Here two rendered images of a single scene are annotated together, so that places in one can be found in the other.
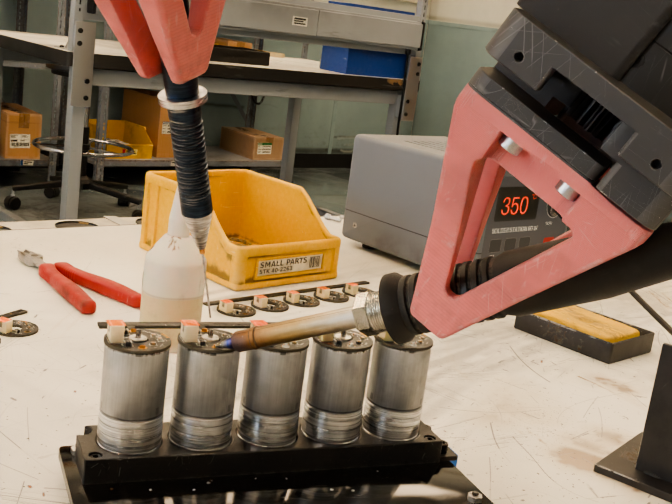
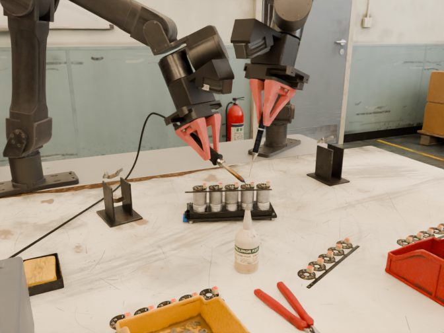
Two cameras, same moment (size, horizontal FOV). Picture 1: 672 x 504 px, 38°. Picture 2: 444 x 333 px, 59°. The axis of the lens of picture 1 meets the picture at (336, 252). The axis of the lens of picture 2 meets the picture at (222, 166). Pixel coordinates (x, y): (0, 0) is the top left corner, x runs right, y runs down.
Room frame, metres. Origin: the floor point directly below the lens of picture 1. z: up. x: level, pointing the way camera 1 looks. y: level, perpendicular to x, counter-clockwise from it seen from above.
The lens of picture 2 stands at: (0.99, 0.21, 1.06)
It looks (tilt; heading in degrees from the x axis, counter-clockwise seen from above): 18 degrees down; 199
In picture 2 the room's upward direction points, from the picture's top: straight up
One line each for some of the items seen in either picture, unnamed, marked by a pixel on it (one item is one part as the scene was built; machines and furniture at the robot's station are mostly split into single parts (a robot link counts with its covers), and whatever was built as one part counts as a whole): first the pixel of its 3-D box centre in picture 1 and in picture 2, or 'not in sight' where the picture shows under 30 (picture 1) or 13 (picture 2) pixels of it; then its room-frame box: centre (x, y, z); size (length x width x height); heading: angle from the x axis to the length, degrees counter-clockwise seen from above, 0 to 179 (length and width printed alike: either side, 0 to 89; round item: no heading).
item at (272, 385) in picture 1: (271, 395); (231, 199); (0.37, 0.02, 0.79); 0.02 x 0.02 x 0.05
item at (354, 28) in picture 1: (275, 20); not in sight; (3.17, 0.29, 0.90); 1.30 x 0.06 x 0.12; 132
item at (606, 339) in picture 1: (583, 328); (39, 273); (0.63, -0.17, 0.76); 0.07 x 0.05 x 0.02; 45
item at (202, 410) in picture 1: (203, 397); (247, 199); (0.35, 0.04, 0.79); 0.02 x 0.02 x 0.05
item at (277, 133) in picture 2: not in sight; (275, 135); (-0.13, 0.00, 0.79); 0.20 x 0.07 x 0.08; 161
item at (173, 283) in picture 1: (176, 257); (247, 236); (0.51, 0.09, 0.80); 0.03 x 0.03 x 0.10
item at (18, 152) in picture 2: not in sight; (26, 140); (0.35, -0.44, 0.85); 0.09 x 0.06 x 0.06; 12
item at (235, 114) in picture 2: not in sight; (235, 128); (-2.32, -0.78, 0.29); 0.16 x 0.15 x 0.55; 132
